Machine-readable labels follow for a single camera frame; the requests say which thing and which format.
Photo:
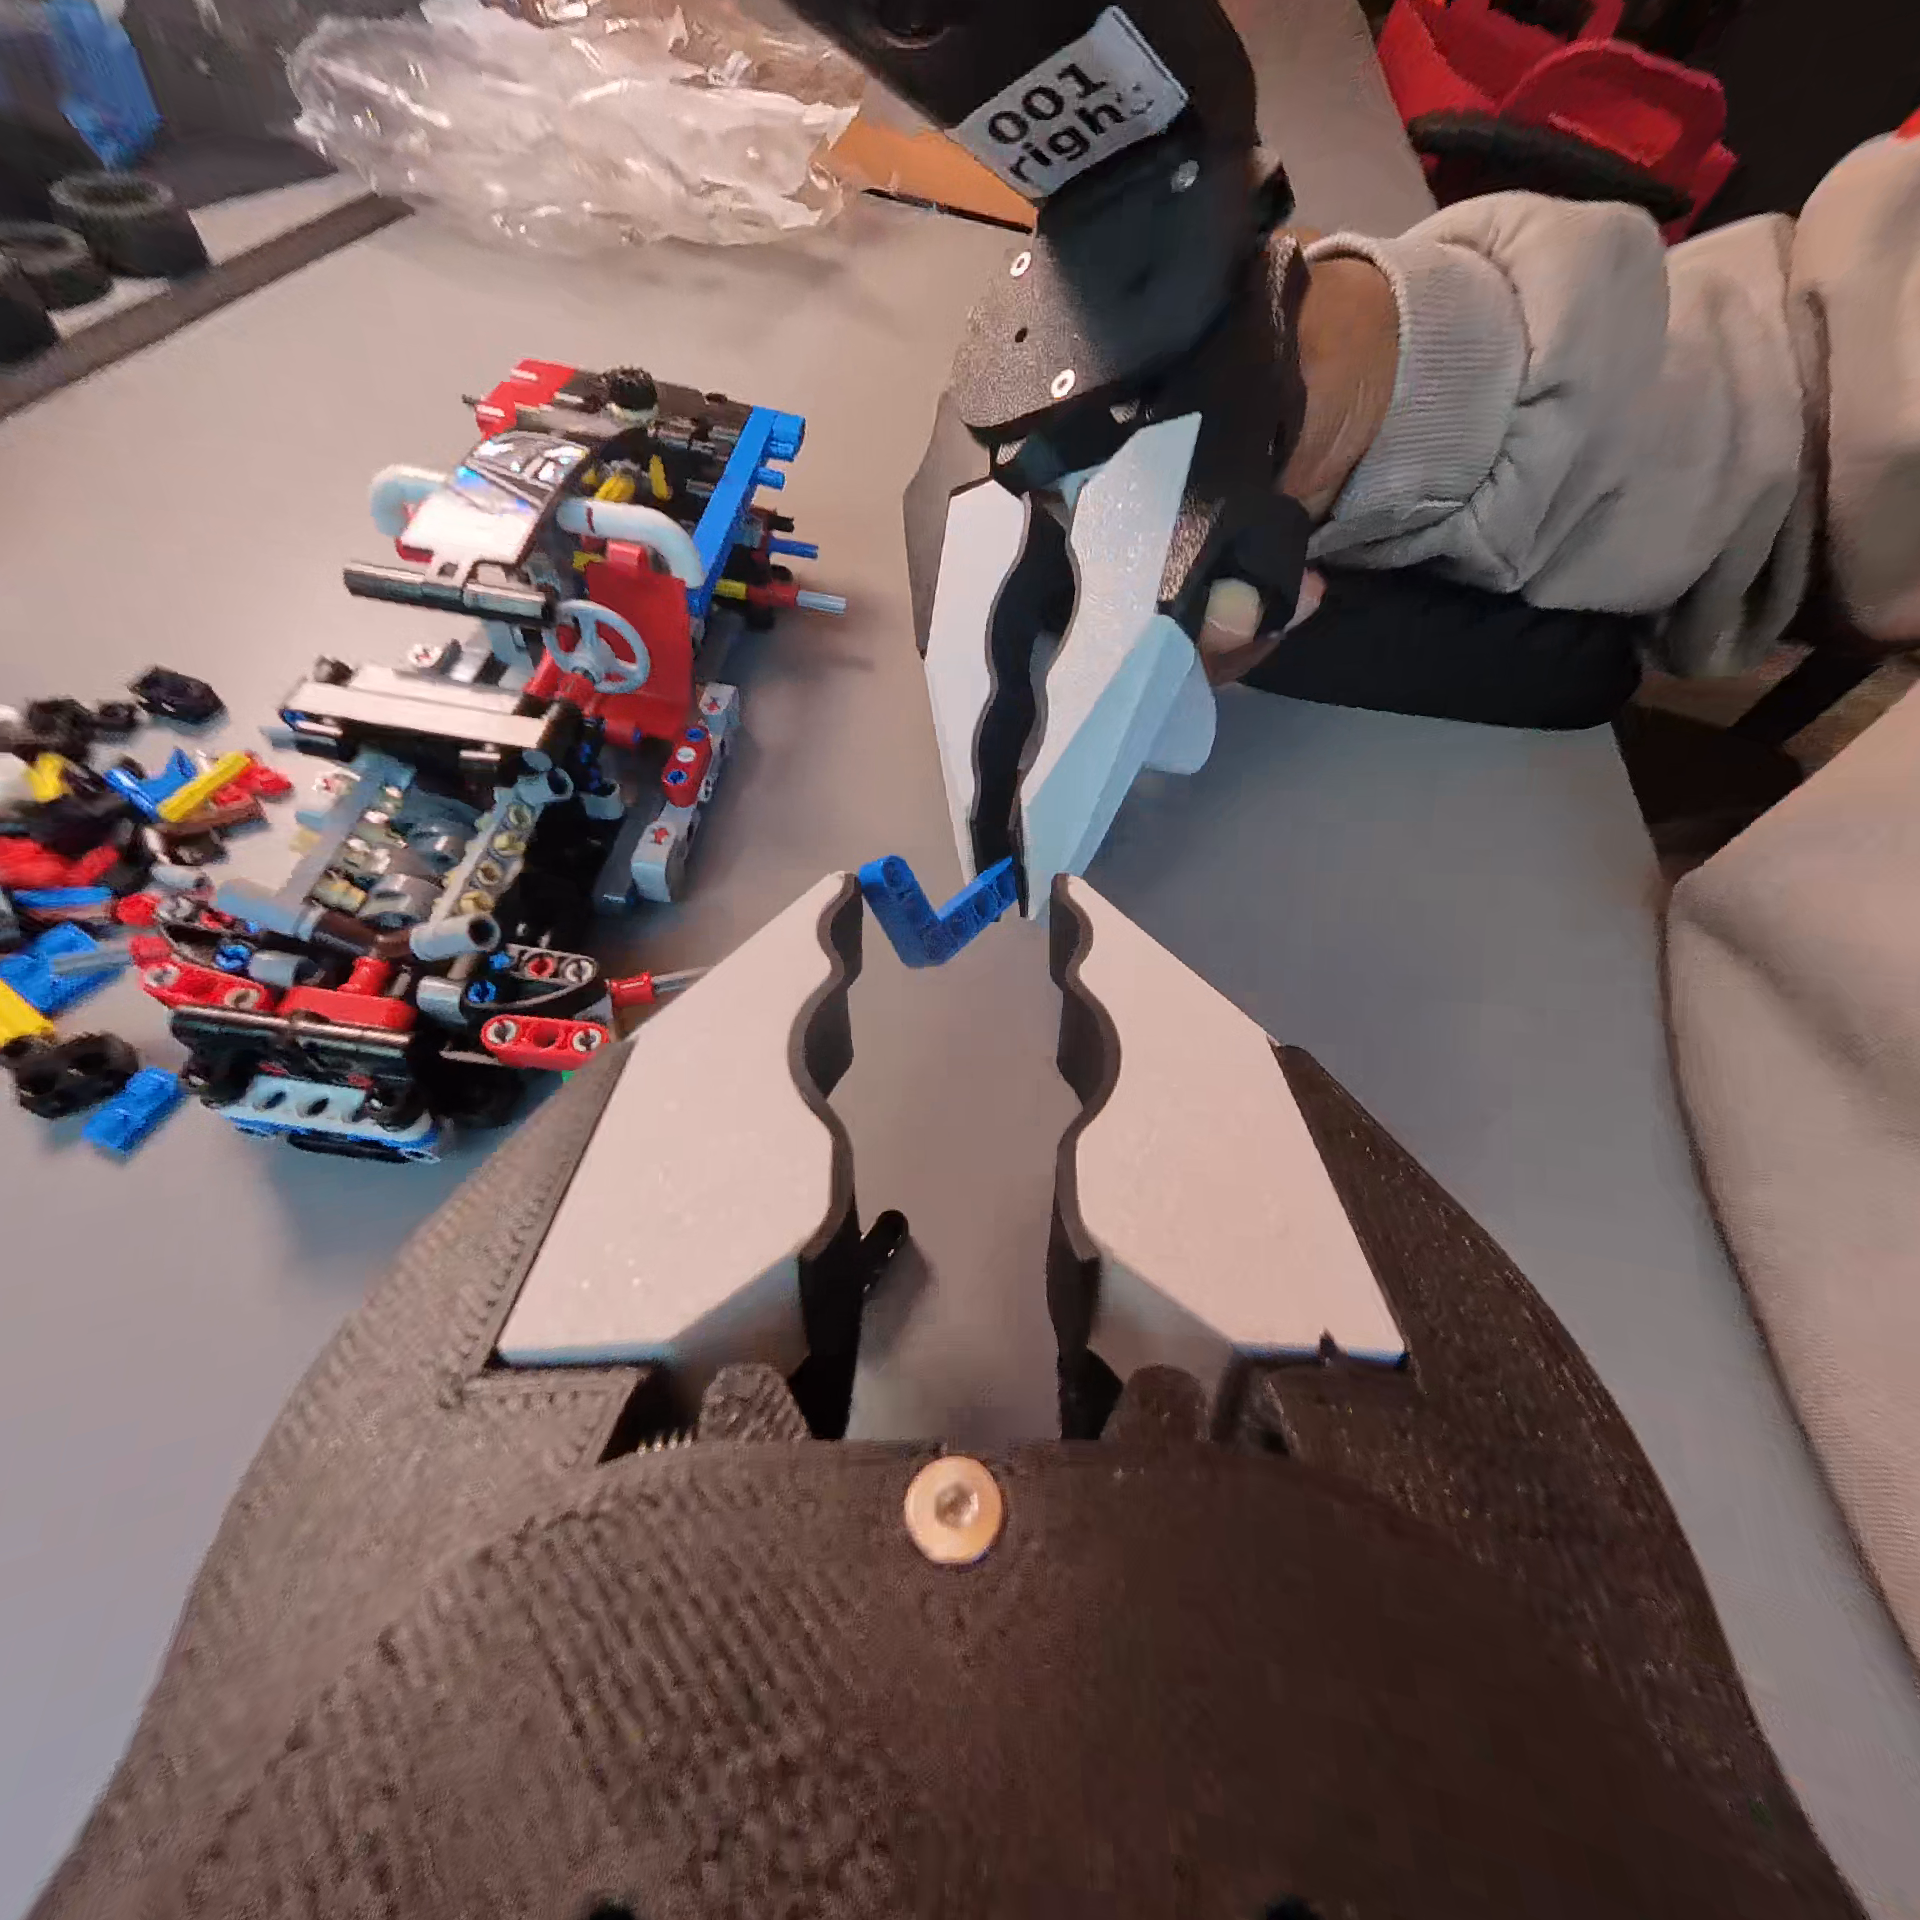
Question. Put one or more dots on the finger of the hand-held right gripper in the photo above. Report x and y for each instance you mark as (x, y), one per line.
(961, 643)
(1127, 598)

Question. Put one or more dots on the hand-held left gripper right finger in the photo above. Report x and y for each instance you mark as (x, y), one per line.
(1244, 1201)

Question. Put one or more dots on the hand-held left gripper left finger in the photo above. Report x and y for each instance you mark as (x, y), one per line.
(674, 1201)

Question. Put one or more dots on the blue L-shaped lego beam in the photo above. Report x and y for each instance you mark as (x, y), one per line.
(917, 932)

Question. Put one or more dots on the lego car model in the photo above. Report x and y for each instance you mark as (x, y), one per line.
(451, 748)

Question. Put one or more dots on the person's right forearm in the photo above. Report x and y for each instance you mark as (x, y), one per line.
(1576, 420)

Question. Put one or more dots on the black lego pin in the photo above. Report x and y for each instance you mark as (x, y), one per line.
(885, 1255)

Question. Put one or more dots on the pile of loose lego pieces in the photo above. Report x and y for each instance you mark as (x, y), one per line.
(91, 871)

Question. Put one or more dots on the person's right hand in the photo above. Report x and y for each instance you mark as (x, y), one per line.
(1350, 420)

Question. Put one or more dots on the clear plastic bag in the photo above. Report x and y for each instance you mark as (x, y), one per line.
(570, 120)

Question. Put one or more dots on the black rubber tyre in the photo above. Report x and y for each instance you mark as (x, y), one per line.
(129, 225)
(54, 266)
(19, 322)

